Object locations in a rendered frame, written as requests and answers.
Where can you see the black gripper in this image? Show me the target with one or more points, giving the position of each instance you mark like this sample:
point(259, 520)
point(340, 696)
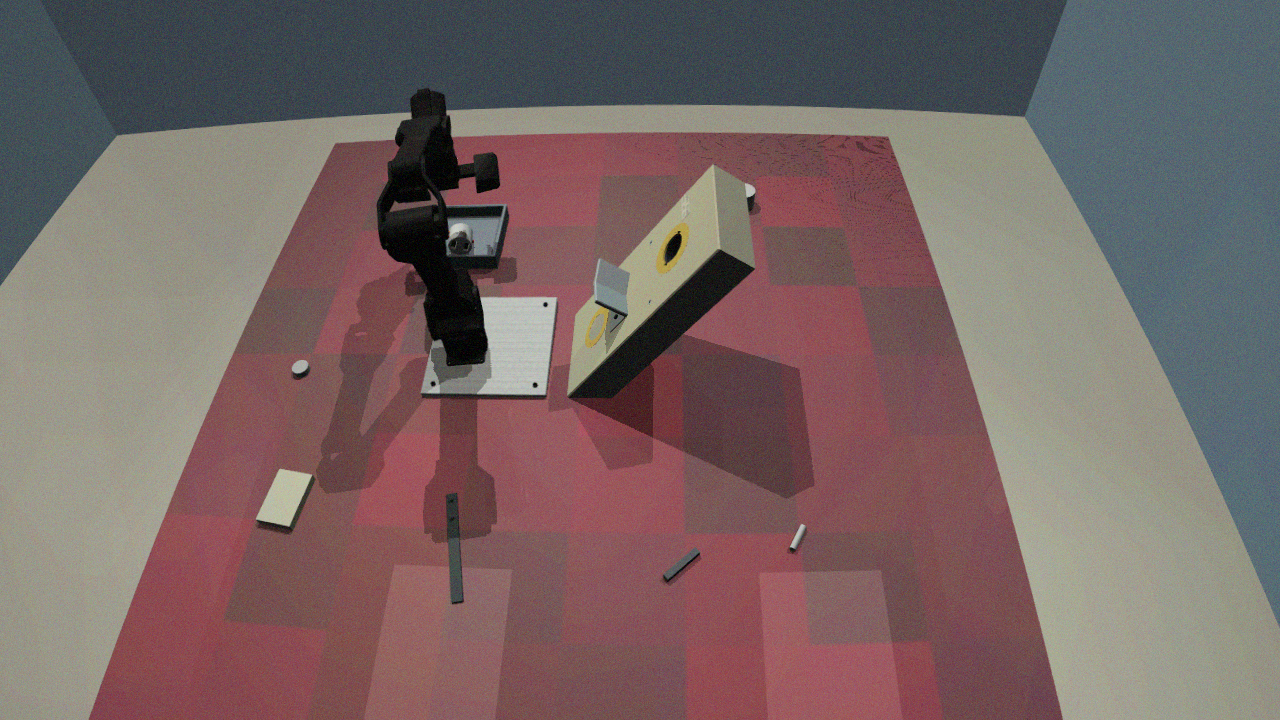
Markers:
point(485, 169)

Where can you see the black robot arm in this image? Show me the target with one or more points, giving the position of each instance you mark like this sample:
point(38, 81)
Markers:
point(418, 235)

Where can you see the pale beige flat block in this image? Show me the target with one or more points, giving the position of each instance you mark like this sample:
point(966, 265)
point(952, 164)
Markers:
point(285, 499)

